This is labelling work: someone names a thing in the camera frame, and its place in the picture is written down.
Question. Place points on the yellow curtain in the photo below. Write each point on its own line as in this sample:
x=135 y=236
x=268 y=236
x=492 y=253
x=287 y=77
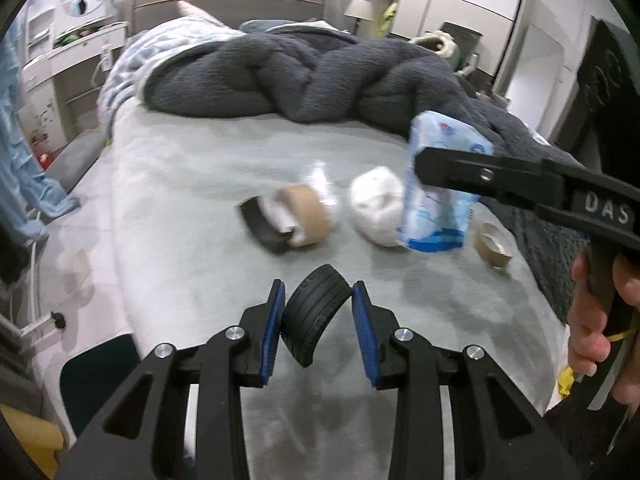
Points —
x=39 y=438

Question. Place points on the light blue hanging garment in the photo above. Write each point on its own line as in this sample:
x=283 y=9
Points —
x=23 y=181

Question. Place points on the dark grey fleece blanket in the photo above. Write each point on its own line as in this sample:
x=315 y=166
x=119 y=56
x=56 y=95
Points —
x=313 y=76

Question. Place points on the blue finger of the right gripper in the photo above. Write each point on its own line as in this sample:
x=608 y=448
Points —
x=511 y=181

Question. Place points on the grey floor cushion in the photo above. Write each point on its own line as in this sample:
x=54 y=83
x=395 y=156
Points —
x=76 y=159

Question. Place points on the dark teal trash bin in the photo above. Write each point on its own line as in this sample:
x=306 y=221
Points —
x=88 y=380

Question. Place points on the black toy tyre piece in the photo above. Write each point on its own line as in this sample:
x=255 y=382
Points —
x=307 y=314

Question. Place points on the white bedside lamp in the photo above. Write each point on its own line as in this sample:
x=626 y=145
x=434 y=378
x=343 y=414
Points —
x=359 y=11

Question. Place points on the brown tape roll with plastic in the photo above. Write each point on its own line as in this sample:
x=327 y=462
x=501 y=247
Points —
x=309 y=208

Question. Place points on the small brown tape roll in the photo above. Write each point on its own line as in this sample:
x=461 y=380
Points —
x=493 y=246

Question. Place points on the crumpled white tissue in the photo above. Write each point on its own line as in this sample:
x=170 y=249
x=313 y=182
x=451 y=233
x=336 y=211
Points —
x=375 y=199

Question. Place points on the right hand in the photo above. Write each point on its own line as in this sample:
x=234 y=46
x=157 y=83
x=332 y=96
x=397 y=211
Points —
x=587 y=319

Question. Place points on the black curved plastic piece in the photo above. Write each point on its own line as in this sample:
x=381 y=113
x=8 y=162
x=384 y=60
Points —
x=262 y=229

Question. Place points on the white clothes rack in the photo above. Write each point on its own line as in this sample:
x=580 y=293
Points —
x=39 y=322

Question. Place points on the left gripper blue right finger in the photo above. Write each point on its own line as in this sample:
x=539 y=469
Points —
x=368 y=344

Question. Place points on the light blue patterned quilt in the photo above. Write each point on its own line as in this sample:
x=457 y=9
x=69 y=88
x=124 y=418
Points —
x=148 y=49

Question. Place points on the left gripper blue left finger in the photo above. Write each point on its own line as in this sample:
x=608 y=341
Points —
x=271 y=333

